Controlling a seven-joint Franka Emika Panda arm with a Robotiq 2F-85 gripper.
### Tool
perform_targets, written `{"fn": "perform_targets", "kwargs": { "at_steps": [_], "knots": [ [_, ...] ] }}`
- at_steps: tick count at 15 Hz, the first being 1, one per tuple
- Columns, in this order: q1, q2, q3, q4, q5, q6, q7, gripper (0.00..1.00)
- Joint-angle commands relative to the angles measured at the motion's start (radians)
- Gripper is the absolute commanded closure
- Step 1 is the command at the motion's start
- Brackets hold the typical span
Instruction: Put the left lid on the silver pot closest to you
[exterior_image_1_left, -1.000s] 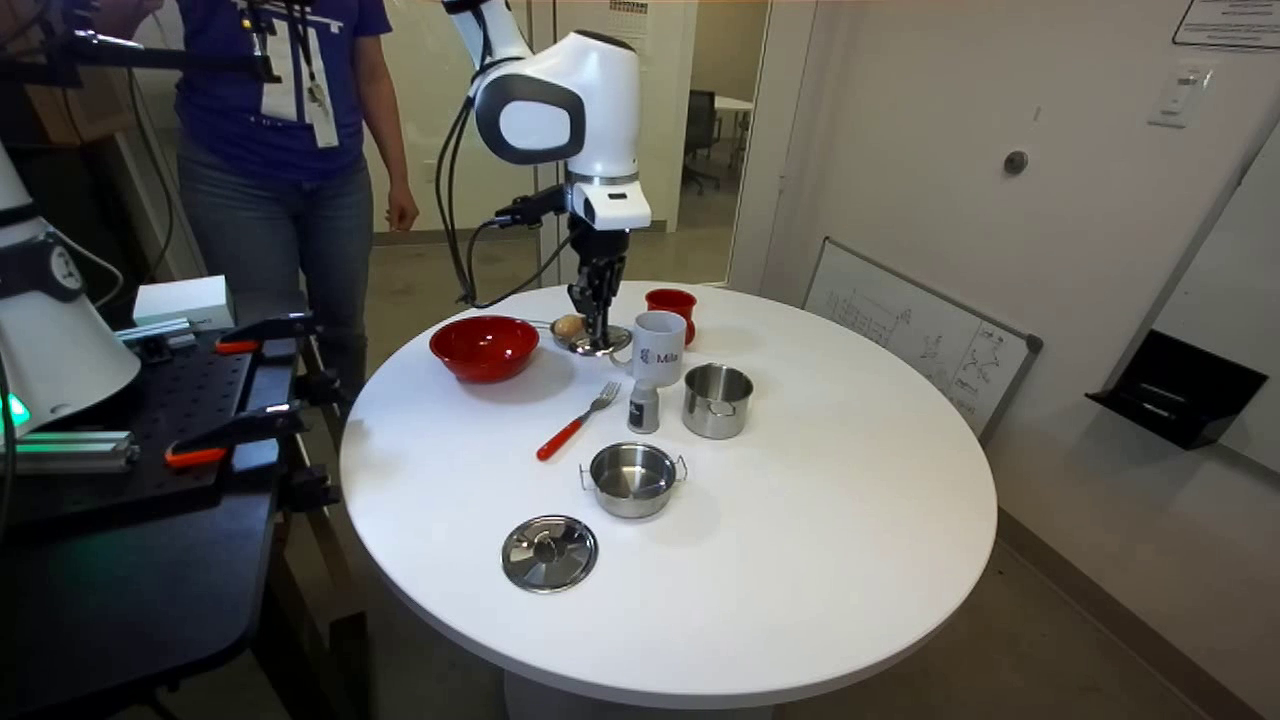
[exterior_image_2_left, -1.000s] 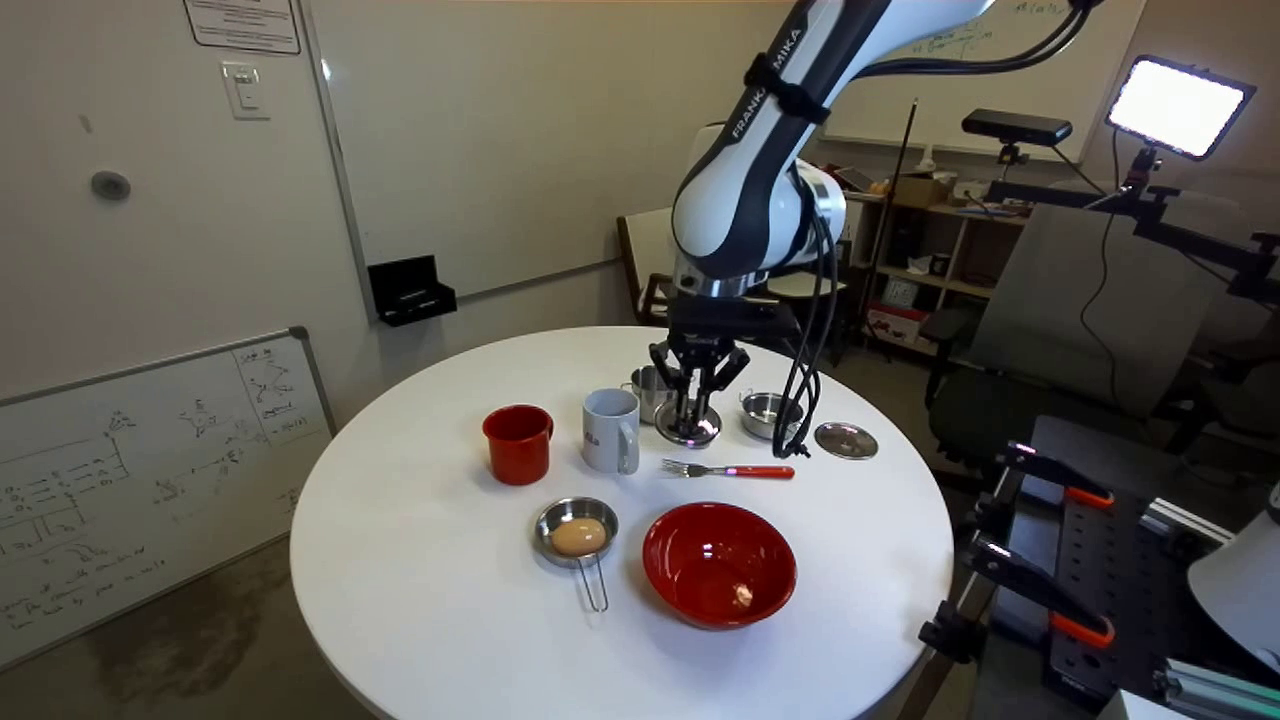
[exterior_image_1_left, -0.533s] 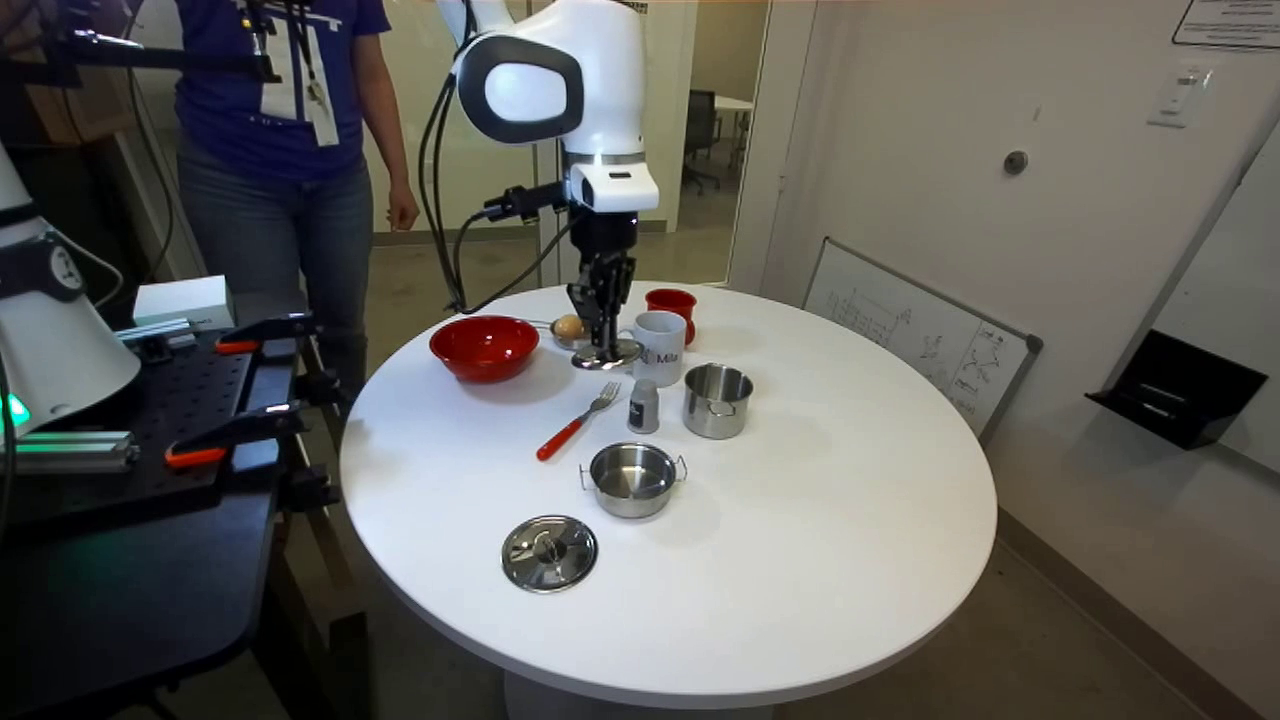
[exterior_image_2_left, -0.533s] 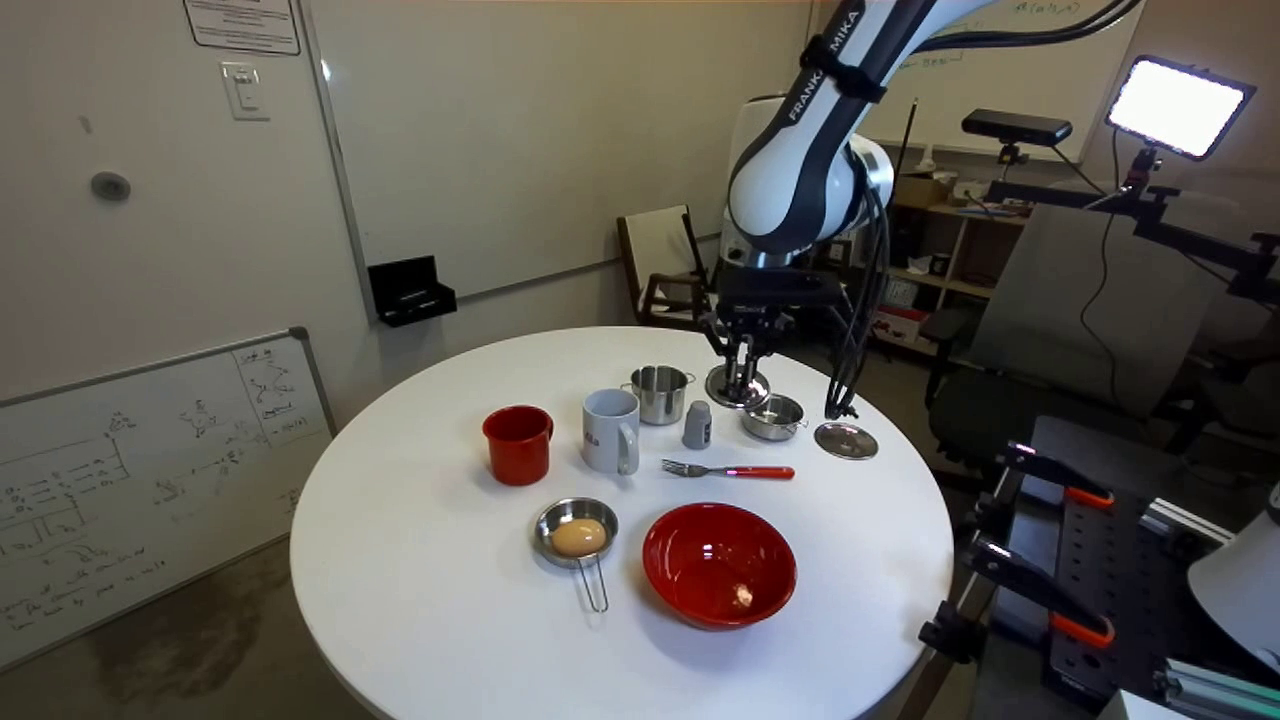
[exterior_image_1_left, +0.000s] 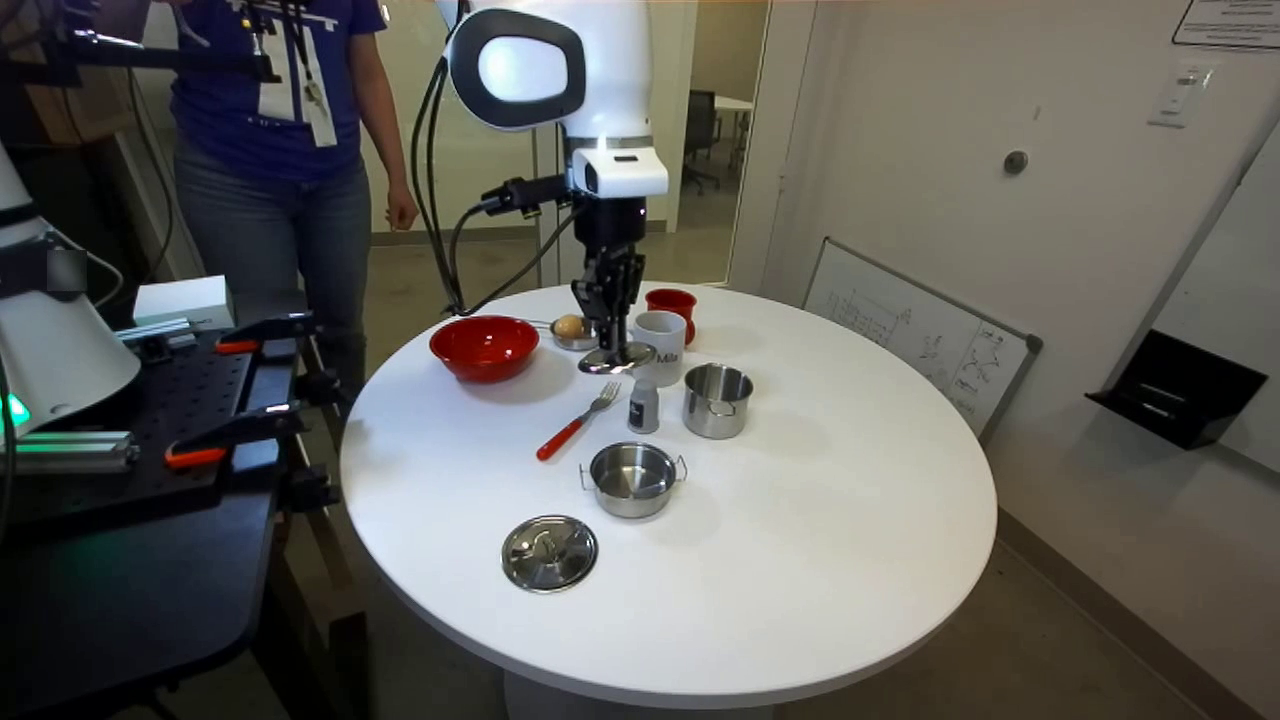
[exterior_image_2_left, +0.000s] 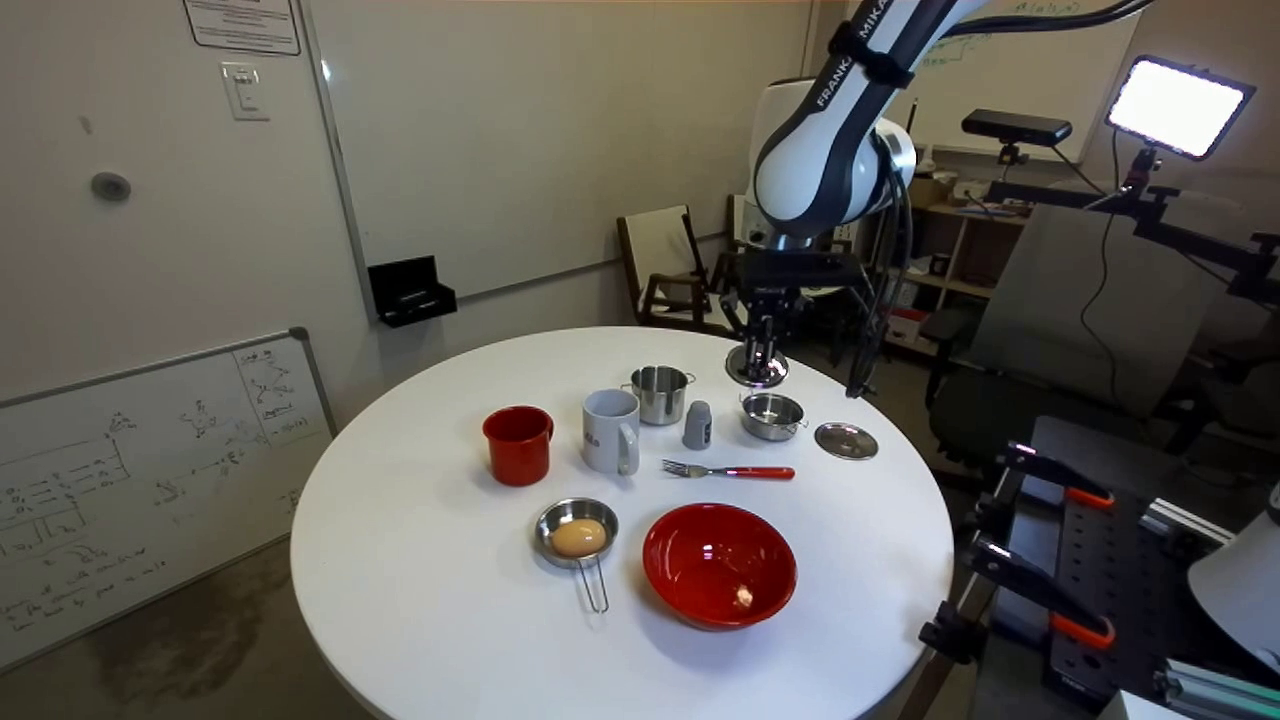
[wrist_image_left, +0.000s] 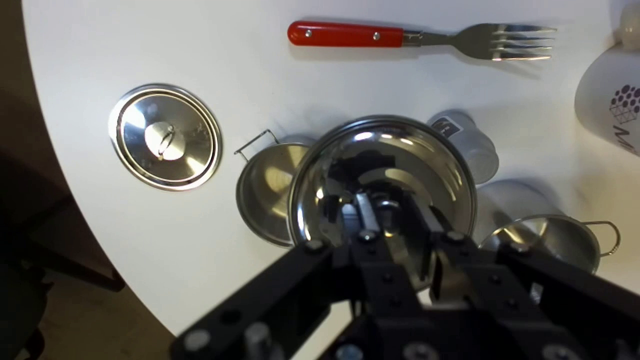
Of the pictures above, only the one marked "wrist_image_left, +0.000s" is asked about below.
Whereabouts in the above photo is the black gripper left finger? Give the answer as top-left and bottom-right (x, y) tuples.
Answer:
(170, 194), (425, 360)

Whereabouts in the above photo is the white printed mug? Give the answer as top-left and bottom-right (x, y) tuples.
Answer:
(573, 0), (640, 158)

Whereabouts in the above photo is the low silver pot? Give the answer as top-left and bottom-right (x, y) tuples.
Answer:
(231, 127), (318, 247)

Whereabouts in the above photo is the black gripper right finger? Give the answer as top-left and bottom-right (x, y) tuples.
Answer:
(397, 198), (640, 360)

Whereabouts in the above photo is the steel bowl front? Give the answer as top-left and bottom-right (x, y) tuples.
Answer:
(107, 82), (223, 194)

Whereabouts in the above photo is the tall silver pot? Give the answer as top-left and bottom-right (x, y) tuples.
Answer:
(473, 177), (624, 275)

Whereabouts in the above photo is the small silver shaker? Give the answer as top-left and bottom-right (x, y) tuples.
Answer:
(425, 107), (502, 185)

